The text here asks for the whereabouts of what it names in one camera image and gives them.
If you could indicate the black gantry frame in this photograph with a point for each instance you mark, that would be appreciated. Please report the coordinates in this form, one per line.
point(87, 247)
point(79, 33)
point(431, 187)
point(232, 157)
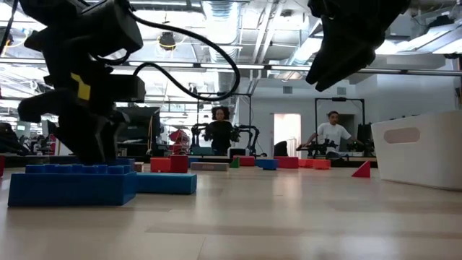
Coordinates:
point(245, 94)
point(339, 99)

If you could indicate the overhead light bar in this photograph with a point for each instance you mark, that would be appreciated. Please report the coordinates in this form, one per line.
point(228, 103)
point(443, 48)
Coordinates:
point(274, 67)

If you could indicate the plain wooden block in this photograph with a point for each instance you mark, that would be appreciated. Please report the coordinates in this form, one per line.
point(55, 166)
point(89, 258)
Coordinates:
point(209, 167)
point(139, 167)

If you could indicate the small orange studded block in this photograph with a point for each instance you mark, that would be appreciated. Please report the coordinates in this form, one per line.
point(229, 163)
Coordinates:
point(306, 163)

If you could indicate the black table frame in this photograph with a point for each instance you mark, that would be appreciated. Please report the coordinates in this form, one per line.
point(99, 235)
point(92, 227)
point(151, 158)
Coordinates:
point(43, 160)

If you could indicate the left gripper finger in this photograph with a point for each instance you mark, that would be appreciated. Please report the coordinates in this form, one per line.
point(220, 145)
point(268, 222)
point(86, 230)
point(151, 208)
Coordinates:
point(113, 133)
point(86, 137)

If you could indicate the small blue studded block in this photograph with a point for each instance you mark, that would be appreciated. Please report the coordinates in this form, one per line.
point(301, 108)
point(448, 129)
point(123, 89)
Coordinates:
point(269, 164)

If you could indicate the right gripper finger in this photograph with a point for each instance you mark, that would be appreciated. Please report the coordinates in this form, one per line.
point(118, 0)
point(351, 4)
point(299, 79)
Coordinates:
point(339, 61)

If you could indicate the large black monitor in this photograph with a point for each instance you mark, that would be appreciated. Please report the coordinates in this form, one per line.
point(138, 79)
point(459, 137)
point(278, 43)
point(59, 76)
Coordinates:
point(144, 126)

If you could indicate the red background object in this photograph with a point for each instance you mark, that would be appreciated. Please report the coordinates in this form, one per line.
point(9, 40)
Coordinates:
point(179, 139)

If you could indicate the white plastic bin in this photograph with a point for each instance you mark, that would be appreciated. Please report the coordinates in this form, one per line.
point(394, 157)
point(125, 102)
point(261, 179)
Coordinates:
point(426, 162)

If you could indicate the black ceiling device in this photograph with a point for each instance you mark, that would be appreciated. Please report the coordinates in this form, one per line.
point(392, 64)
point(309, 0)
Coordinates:
point(167, 39)

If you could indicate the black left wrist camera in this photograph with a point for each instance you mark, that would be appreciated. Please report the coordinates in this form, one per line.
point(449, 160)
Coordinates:
point(126, 88)

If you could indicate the small green block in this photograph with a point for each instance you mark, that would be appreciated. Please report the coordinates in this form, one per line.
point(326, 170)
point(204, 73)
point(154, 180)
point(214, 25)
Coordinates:
point(235, 164)

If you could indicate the black office chair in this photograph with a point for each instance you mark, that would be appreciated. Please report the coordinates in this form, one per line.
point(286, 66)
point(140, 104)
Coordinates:
point(281, 150)

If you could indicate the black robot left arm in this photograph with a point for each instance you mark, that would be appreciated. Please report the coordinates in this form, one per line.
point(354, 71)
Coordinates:
point(108, 25)

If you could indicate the small red block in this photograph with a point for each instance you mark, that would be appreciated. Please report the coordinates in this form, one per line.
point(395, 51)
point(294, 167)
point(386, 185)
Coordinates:
point(364, 172)

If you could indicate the person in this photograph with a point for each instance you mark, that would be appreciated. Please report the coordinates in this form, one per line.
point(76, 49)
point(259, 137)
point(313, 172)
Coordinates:
point(220, 135)
point(332, 133)

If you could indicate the silver ventilation duct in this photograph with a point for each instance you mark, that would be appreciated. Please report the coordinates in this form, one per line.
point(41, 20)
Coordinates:
point(299, 50)
point(221, 21)

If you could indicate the white framed box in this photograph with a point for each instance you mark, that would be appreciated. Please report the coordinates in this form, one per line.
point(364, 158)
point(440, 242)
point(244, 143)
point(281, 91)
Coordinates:
point(238, 152)

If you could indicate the black upright screen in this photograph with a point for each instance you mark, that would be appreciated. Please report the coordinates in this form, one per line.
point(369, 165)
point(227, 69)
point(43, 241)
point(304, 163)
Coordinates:
point(364, 135)

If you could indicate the black background robot arm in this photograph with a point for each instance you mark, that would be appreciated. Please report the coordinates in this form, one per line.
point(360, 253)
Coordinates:
point(317, 146)
point(252, 131)
point(196, 130)

